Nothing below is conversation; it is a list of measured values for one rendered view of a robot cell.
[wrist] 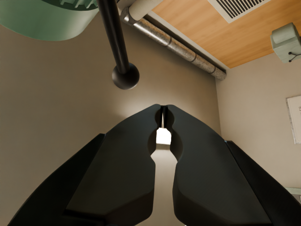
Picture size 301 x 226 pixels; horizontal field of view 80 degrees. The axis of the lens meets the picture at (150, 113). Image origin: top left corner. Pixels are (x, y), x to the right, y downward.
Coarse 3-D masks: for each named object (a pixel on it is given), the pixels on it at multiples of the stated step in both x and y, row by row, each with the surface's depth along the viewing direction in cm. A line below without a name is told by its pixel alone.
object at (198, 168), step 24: (168, 120) 11; (192, 120) 10; (192, 144) 8; (216, 144) 8; (192, 168) 7; (216, 168) 7; (192, 192) 6; (216, 192) 6; (240, 192) 6; (192, 216) 6; (216, 216) 6; (240, 216) 6; (264, 216) 6
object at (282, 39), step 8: (288, 24) 173; (272, 32) 181; (280, 32) 176; (288, 32) 172; (296, 32) 178; (272, 40) 193; (280, 40) 180; (288, 40) 182; (296, 40) 177; (280, 48) 189; (288, 48) 190; (296, 48) 190; (280, 56) 205; (288, 56) 205; (296, 56) 206
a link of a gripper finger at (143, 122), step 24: (144, 120) 10; (120, 144) 8; (144, 144) 8; (96, 168) 7; (120, 168) 7; (144, 168) 7; (96, 192) 6; (120, 192) 6; (144, 192) 6; (96, 216) 6; (120, 216) 6; (144, 216) 7
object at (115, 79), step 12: (96, 0) 13; (108, 0) 12; (108, 12) 13; (108, 24) 14; (120, 24) 15; (108, 36) 16; (120, 36) 16; (120, 48) 17; (120, 60) 19; (120, 72) 21; (132, 72) 22; (120, 84) 22; (132, 84) 22
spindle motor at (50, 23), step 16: (0, 0) 20; (16, 0) 20; (32, 0) 19; (48, 0) 20; (64, 0) 20; (80, 0) 21; (0, 16) 22; (16, 16) 22; (32, 16) 21; (48, 16) 22; (64, 16) 22; (80, 16) 24; (16, 32) 25; (32, 32) 24; (48, 32) 25; (64, 32) 26; (80, 32) 30
